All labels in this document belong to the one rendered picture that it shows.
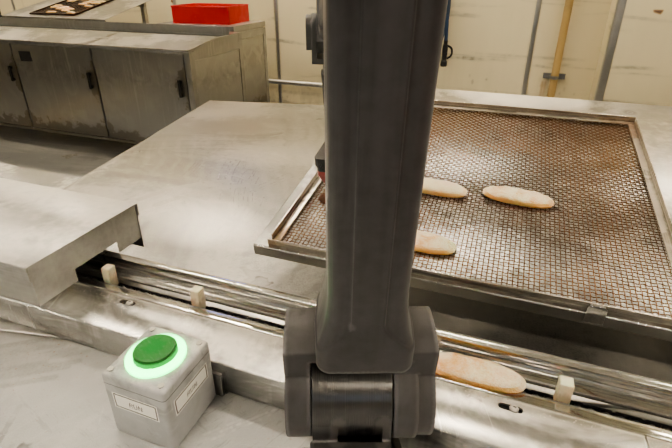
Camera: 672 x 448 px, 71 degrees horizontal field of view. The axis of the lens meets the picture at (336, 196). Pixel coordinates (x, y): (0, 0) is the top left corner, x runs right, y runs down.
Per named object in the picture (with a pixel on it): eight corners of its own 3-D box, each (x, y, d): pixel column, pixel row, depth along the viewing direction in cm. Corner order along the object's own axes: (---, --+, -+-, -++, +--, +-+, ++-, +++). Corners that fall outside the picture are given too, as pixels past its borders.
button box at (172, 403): (116, 453, 47) (91, 371, 42) (167, 393, 54) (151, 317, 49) (184, 481, 45) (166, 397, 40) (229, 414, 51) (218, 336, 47)
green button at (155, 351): (125, 370, 43) (121, 356, 43) (154, 341, 47) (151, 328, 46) (160, 381, 42) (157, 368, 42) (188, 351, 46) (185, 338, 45)
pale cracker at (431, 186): (399, 189, 73) (399, 183, 72) (406, 177, 76) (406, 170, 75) (464, 201, 69) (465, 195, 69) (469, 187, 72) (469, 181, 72)
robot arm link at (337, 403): (313, 496, 33) (389, 495, 33) (310, 392, 29) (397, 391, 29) (316, 392, 42) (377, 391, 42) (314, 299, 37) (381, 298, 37)
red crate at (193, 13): (172, 23, 370) (169, 5, 365) (196, 19, 401) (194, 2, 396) (230, 24, 358) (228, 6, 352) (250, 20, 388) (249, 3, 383)
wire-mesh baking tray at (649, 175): (268, 247, 64) (267, 239, 63) (372, 101, 102) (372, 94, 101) (702, 336, 48) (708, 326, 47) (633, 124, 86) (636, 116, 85)
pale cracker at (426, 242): (377, 243, 63) (377, 236, 62) (386, 226, 66) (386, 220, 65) (452, 260, 59) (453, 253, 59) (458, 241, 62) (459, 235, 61)
